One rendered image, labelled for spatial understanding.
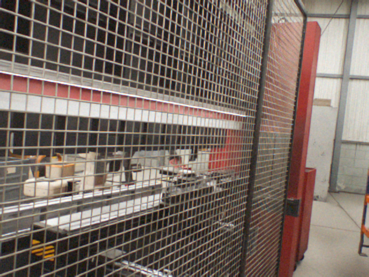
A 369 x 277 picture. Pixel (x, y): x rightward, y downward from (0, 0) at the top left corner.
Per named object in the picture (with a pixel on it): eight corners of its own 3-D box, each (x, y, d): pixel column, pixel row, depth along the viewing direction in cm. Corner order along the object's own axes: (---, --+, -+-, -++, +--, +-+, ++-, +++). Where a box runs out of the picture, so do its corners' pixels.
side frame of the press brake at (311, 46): (209, 256, 379) (232, 32, 367) (293, 280, 338) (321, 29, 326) (199, 263, 357) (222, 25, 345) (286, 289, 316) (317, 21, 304)
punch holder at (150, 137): (149, 148, 222) (151, 122, 221) (161, 150, 218) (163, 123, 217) (134, 149, 209) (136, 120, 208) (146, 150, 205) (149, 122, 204)
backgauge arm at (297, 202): (221, 199, 306) (223, 183, 306) (299, 215, 276) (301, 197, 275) (217, 201, 299) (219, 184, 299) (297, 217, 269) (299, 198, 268)
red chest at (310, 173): (260, 248, 419) (270, 162, 414) (306, 259, 396) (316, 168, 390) (246, 261, 375) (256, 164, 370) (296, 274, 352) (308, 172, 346)
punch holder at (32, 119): (40, 152, 152) (43, 112, 151) (55, 154, 148) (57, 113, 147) (7, 153, 139) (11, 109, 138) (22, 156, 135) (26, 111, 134)
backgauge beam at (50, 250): (252, 183, 321) (253, 171, 320) (267, 186, 314) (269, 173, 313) (27, 255, 118) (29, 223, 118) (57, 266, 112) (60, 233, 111)
